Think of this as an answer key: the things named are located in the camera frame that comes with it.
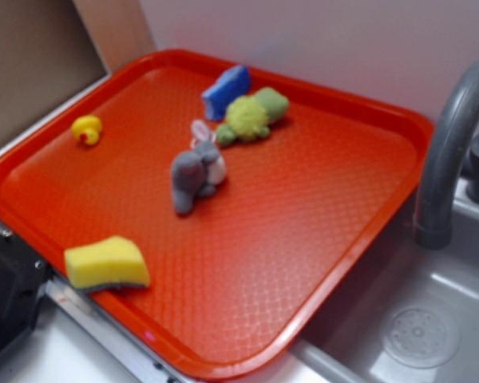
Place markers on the grey toy faucet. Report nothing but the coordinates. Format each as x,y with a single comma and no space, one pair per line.
455,138

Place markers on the blue sponge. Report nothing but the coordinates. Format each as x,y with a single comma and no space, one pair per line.
231,84

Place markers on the grey plush bunny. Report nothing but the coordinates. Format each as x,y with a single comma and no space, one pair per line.
197,172

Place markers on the cardboard panel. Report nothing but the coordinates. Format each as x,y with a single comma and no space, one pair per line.
52,50

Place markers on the yellow rubber duck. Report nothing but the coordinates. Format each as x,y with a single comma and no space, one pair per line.
87,129

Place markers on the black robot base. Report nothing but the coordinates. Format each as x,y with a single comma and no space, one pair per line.
23,277

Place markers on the grey toy sink basin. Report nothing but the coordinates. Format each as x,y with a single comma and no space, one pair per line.
403,313

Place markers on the yellow sponge with grey pad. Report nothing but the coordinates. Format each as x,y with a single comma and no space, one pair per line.
112,262

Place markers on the green plush turtle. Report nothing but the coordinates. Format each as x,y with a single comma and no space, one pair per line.
248,118

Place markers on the red plastic tray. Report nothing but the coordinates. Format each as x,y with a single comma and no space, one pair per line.
234,282

